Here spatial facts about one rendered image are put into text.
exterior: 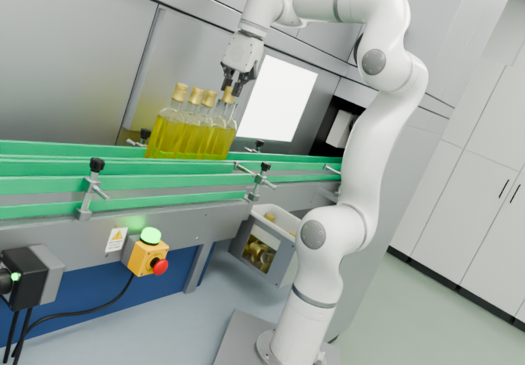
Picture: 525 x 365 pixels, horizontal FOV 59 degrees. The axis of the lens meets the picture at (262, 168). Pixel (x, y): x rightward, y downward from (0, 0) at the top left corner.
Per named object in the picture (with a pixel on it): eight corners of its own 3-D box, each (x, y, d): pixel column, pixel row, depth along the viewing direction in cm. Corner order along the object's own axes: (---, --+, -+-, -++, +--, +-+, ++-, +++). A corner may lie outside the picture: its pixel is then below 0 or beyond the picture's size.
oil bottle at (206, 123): (180, 176, 140) (203, 110, 135) (193, 184, 137) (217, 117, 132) (167, 177, 135) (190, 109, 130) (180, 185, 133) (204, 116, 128)
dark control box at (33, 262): (33, 280, 90) (44, 243, 88) (55, 304, 86) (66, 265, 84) (-11, 289, 84) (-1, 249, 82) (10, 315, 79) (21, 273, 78)
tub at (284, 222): (264, 224, 165) (273, 202, 163) (315, 257, 154) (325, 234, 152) (234, 229, 150) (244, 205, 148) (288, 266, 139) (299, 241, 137)
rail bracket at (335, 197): (312, 200, 206) (331, 154, 201) (344, 218, 198) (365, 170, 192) (307, 201, 202) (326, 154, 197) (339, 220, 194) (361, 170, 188)
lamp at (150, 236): (150, 234, 110) (154, 223, 109) (162, 244, 108) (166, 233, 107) (135, 237, 106) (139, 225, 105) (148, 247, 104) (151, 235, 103)
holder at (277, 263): (245, 237, 169) (260, 199, 166) (305, 277, 155) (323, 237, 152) (215, 243, 155) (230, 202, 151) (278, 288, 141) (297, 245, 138)
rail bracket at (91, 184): (85, 216, 96) (103, 156, 93) (105, 233, 92) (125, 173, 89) (67, 217, 92) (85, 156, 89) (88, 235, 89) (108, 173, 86)
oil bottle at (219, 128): (194, 177, 145) (216, 112, 140) (206, 184, 142) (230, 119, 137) (181, 177, 140) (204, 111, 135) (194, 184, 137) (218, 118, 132)
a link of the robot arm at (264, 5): (255, 25, 135) (234, 16, 128) (271, -20, 132) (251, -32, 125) (276, 33, 130) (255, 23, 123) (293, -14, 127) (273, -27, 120)
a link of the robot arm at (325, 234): (345, 302, 117) (380, 216, 111) (305, 320, 102) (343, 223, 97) (308, 277, 124) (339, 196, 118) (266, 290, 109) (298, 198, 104)
